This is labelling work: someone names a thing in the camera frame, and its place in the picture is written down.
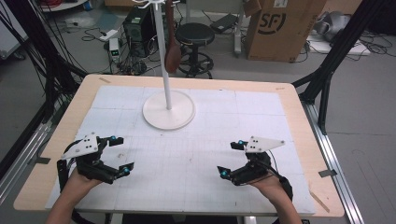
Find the brown wooden spoon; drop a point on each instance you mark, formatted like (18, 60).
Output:
(172, 57)

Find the person's right hand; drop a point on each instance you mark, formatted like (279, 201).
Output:
(269, 189)

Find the flat black box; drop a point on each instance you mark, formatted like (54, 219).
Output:
(224, 23)

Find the aluminium rail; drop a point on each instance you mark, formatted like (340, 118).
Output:
(333, 161)
(21, 155)

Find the person's left hand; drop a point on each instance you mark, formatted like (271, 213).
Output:
(77, 189)

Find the large cardboard box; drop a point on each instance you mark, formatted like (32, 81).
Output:
(280, 34)

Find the black round stool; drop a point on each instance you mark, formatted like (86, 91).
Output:
(194, 34)

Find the tan tape piece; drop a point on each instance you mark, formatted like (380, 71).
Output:
(280, 88)
(104, 80)

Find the white hook stand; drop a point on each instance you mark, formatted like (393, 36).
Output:
(168, 112)

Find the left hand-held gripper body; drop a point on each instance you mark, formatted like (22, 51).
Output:
(84, 147)

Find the black computer tower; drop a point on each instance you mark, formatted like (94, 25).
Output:
(140, 31)

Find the white power strip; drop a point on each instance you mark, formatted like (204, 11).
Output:
(108, 34)

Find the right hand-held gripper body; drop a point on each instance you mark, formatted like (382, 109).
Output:
(261, 144)

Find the white metal post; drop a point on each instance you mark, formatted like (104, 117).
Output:
(238, 34)

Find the black metal frame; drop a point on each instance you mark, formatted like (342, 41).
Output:
(339, 49)
(53, 71)

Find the white device with green display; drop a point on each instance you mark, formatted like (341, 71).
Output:
(114, 49)

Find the white gridded mat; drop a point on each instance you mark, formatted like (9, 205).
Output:
(186, 161)

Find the grey tape piece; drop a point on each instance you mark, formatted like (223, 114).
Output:
(42, 160)
(328, 173)

